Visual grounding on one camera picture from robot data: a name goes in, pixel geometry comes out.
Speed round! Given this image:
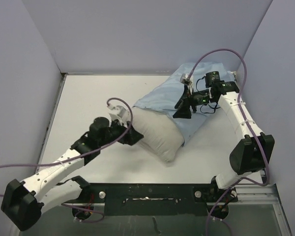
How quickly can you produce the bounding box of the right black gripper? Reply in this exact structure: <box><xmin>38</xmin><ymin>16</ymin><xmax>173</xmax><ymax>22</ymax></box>
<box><xmin>173</xmin><ymin>85</ymin><xmax>214</xmax><ymax>118</ymax></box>

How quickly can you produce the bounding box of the white pillow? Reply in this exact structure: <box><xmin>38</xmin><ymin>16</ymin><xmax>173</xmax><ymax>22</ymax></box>
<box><xmin>132</xmin><ymin>107</ymin><xmax>184</xmax><ymax>163</ymax></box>

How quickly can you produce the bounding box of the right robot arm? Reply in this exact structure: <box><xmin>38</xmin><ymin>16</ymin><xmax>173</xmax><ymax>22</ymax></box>
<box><xmin>173</xmin><ymin>71</ymin><xmax>275</xmax><ymax>201</ymax></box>

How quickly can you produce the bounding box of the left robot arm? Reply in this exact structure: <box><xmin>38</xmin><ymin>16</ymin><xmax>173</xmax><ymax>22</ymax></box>
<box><xmin>1</xmin><ymin>117</ymin><xmax>144</xmax><ymax>231</ymax></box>

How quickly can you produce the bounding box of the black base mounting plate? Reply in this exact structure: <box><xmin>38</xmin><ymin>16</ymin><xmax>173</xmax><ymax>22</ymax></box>
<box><xmin>69</xmin><ymin>183</ymin><xmax>238</xmax><ymax>216</ymax></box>

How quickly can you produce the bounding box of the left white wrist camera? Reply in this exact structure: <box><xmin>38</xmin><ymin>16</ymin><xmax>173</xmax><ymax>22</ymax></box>
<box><xmin>108</xmin><ymin>104</ymin><xmax>131</xmax><ymax>127</ymax></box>

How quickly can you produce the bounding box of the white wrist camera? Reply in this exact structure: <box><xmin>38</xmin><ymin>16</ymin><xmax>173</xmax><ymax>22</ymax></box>
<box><xmin>108</xmin><ymin>104</ymin><xmax>131</xmax><ymax>127</ymax></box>
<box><xmin>180</xmin><ymin>73</ymin><xmax>193</xmax><ymax>94</ymax></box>

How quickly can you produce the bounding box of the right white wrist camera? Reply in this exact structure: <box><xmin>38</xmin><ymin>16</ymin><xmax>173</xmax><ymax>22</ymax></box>
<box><xmin>180</xmin><ymin>73</ymin><xmax>193</xmax><ymax>94</ymax></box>

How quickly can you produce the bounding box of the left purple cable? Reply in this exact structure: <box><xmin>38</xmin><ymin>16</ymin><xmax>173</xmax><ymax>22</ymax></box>
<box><xmin>0</xmin><ymin>97</ymin><xmax>134</xmax><ymax>224</ymax></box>

